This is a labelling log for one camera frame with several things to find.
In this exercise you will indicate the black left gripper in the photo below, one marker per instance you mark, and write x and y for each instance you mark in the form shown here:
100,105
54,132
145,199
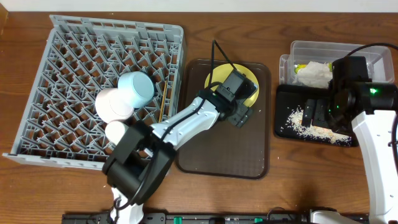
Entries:
241,115

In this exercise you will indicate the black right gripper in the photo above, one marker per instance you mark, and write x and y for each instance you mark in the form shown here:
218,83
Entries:
319,113

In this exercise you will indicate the white tissue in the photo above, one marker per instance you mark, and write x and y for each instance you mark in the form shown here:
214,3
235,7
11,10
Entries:
317,75

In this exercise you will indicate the yellow plate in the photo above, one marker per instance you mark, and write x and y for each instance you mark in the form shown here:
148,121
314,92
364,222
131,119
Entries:
220,73

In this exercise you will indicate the wooden chopstick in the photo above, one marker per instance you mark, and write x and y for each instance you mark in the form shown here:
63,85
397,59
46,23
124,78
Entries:
162,102

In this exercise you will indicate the light blue bowl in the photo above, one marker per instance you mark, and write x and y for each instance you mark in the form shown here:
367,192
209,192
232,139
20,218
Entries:
137,88

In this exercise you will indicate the white cup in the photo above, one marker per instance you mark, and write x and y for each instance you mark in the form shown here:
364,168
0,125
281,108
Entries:
114,131

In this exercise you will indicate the pink bowl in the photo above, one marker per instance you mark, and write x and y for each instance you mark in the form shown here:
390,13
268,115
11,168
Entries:
110,106

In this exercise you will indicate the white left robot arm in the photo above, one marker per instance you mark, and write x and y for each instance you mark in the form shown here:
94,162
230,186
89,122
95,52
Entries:
143,154

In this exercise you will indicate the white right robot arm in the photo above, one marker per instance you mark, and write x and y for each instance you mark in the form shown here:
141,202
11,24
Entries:
377,138

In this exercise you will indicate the black waste tray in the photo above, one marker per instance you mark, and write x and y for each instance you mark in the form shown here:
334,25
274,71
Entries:
288,98

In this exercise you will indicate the grey dishwasher rack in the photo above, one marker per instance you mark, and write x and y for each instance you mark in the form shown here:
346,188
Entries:
60,126

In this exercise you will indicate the spilled rice pile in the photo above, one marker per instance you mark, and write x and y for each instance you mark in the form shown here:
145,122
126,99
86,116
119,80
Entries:
314,133

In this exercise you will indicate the brown serving tray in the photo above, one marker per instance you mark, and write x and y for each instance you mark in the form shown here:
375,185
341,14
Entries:
228,151

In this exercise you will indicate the clear plastic bin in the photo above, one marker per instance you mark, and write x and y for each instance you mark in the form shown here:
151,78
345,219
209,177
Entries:
378,59

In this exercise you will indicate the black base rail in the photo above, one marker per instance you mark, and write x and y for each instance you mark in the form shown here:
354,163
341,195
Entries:
161,218

